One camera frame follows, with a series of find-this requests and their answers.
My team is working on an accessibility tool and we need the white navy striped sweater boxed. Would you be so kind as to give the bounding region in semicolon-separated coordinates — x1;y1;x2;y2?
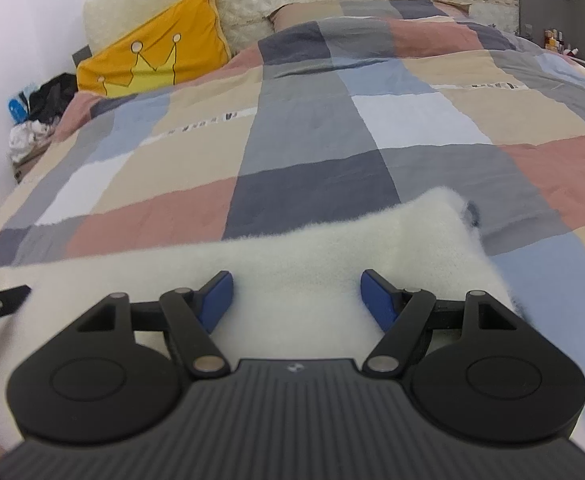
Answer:
0;188;510;448

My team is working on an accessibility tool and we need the black clothing pile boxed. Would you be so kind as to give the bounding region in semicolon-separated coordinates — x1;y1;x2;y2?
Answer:
28;73;78;125

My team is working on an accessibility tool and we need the wooden left nightstand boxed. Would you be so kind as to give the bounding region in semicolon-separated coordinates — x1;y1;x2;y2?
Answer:
12;139;53;183

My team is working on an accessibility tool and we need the white crumpled cloth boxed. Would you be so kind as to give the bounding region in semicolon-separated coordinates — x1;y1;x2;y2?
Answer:
8;120;57;164

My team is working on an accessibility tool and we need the blue white package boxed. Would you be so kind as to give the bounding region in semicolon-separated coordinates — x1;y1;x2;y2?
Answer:
7;84;38;125

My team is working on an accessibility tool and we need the pastel checkered quilt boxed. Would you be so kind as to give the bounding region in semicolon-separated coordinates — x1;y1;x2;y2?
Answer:
0;16;585;448

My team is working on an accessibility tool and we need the yellow crown pillow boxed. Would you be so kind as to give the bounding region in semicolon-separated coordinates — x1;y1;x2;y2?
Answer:
76;0;232;98

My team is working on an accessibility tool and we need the checkered bed pillow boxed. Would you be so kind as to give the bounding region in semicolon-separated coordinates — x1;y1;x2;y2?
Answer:
268;0;470;32

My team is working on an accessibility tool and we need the dark wall socket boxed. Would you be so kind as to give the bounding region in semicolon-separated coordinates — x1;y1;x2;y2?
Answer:
72;46;92;67

